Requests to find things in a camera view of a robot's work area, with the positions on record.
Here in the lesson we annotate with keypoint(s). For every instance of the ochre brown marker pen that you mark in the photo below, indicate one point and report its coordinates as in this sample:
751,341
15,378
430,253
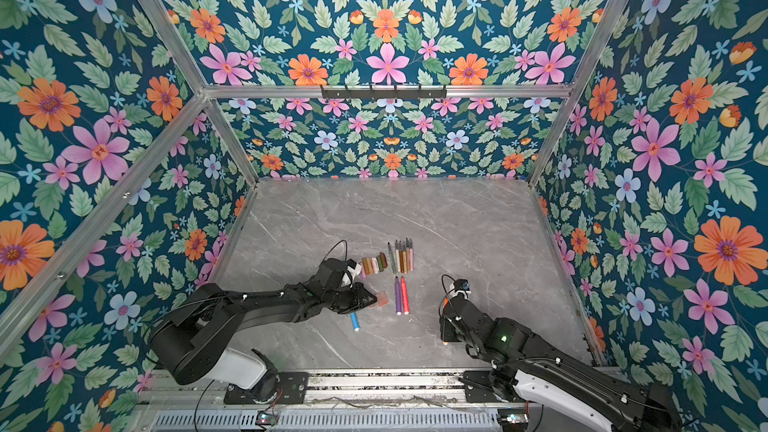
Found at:
407,256

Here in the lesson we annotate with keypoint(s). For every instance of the light pink marker pen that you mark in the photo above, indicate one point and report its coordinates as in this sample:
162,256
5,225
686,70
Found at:
398,256

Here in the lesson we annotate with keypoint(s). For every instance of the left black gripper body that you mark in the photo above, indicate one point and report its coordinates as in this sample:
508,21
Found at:
339,298

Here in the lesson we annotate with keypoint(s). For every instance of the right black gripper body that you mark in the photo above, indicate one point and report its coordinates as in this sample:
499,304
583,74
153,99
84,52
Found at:
449,334

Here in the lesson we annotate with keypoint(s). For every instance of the aluminium front rail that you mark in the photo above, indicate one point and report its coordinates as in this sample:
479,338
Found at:
353,387

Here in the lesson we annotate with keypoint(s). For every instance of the blue marker pen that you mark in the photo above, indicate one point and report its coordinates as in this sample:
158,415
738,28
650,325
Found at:
355,321

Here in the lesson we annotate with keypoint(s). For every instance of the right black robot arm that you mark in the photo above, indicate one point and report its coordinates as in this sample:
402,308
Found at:
525,366

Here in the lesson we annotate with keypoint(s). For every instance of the red marker pen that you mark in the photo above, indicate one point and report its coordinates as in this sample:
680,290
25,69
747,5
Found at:
405,306

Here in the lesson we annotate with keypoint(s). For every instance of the ochre pen cap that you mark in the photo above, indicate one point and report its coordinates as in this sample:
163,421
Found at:
367,266

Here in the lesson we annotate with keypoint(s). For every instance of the white vented cable duct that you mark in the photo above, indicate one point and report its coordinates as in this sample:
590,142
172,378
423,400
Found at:
419,419

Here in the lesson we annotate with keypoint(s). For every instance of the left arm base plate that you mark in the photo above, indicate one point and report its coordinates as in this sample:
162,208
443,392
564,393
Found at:
274,388

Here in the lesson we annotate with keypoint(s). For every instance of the purple marker pen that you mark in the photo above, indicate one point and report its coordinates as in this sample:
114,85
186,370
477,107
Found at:
398,296

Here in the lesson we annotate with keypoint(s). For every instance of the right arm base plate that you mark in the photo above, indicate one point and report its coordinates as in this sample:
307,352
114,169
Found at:
478,388

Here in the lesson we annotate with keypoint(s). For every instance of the dark green brown marker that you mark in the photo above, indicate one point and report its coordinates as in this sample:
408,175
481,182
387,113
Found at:
392,257

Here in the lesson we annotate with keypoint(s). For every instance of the black hook bar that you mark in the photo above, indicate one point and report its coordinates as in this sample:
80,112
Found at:
380,92

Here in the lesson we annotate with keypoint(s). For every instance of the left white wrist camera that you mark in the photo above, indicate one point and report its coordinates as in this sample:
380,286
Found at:
353,270

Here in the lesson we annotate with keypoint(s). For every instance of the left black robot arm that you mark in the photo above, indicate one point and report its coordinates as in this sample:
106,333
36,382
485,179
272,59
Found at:
192,342

